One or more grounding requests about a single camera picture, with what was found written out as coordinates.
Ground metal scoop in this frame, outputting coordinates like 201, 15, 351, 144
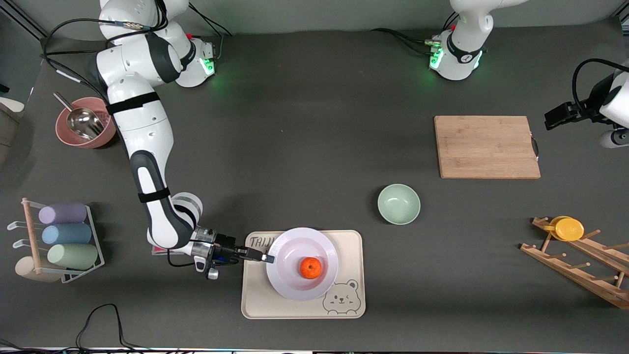
53, 92, 105, 141

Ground wooden dish rack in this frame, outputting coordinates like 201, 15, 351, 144
520, 216, 629, 310

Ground cream bear print tray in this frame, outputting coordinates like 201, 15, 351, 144
241, 230, 367, 320

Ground pink bowl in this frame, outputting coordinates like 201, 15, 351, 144
56, 97, 117, 149

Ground orange fruit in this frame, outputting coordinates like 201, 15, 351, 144
300, 257, 323, 280

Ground black arm base cables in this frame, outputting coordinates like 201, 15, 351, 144
371, 12, 460, 55
187, 2, 234, 62

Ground black right arm base cables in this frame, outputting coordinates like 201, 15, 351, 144
187, 2, 234, 62

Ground wooden rack dowel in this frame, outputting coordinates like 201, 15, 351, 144
22, 198, 43, 275

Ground blue cup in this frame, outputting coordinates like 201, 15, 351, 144
41, 224, 93, 245

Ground wooden cutting board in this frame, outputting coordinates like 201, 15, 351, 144
434, 116, 542, 179

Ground light green bowl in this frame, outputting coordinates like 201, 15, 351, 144
377, 183, 421, 226

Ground purple cup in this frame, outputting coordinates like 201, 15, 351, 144
38, 203, 88, 225

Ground black looped cable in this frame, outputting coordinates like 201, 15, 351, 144
75, 303, 148, 353

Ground pale lavender round plate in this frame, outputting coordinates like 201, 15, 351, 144
266, 227, 340, 302

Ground green cup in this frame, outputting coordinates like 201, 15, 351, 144
47, 244, 99, 270

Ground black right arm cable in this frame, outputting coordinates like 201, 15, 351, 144
41, 0, 169, 101

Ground beige cup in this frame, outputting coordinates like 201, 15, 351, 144
15, 256, 62, 283

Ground yellow cup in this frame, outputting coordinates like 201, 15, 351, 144
543, 216, 585, 242

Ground white wire cup rack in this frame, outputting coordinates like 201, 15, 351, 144
7, 199, 105, 284

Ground black left arm base cables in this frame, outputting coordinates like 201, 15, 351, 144
371, 12, 460, 55

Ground pink folded cloth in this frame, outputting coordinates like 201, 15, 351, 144
151, 244, 191, 256

